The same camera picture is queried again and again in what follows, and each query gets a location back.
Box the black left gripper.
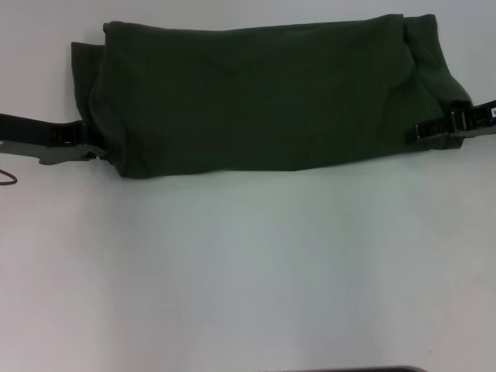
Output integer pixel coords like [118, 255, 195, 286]
[0, 112, 109, 166]

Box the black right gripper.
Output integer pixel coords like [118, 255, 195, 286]
[405, 99, 496, 143]

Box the dark green FREE t-shirt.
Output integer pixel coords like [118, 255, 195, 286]
[71, 13, 474, 179]

